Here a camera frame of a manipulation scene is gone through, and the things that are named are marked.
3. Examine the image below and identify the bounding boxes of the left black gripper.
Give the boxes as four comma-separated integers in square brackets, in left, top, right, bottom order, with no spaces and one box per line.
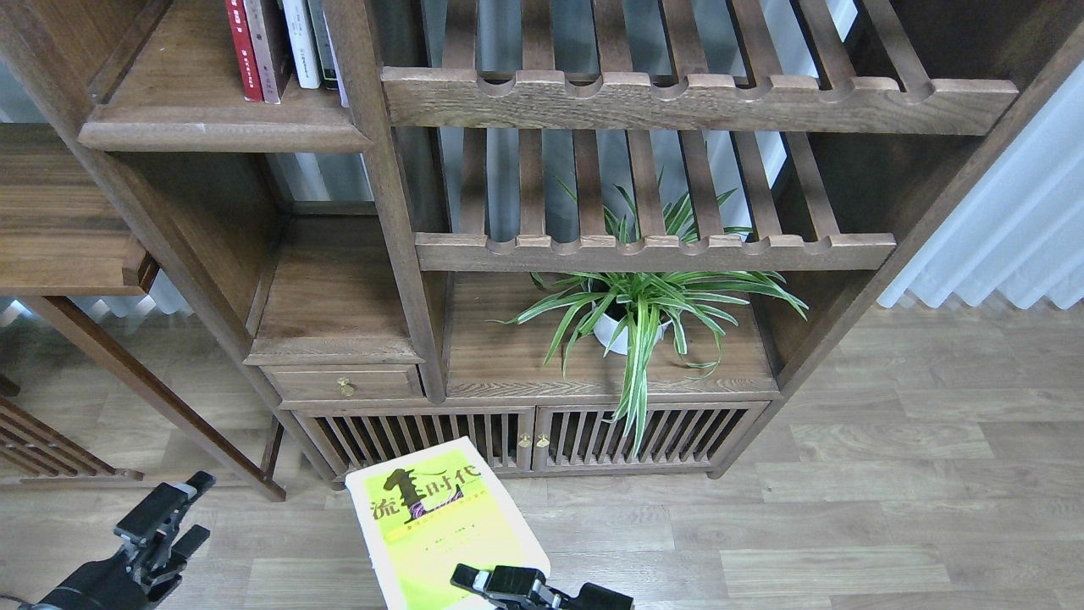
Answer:
[34,471,217,609]

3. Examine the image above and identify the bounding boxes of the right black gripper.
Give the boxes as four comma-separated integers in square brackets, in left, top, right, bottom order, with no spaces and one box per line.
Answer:
[450,563,635,609]

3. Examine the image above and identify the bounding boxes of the yellow green cover book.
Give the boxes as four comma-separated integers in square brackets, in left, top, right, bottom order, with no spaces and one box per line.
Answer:
[345,437,550,609]

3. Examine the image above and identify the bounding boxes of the red cover book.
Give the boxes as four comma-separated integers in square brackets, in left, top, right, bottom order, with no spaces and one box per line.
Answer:
[224,0,264,102]

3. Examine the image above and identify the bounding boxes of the dark maroon cover book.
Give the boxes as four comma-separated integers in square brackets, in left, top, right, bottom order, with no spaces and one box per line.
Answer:
[244,1,293,104]

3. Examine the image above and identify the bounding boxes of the brass drawer knob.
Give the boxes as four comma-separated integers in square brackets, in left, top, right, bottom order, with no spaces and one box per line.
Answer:
[336,377,356,397]

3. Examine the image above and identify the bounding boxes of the dark wooden bookshelf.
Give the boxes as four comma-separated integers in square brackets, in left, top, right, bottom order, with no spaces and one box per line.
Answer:
[3,1,1081,481]

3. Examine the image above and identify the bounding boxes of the pale purple upright book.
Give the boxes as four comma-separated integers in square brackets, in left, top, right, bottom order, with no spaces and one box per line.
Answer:
[323,1,350,108]

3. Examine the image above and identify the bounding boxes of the dark upright book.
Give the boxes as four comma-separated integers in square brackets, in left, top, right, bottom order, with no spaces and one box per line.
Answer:
[308,0,340,92]

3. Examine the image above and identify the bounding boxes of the white upright book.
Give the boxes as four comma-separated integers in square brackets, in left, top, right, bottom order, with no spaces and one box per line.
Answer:
[282,0,322,89]

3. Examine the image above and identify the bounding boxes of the white curtain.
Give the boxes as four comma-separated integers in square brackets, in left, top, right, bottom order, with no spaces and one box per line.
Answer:
[878,67,1083,309]

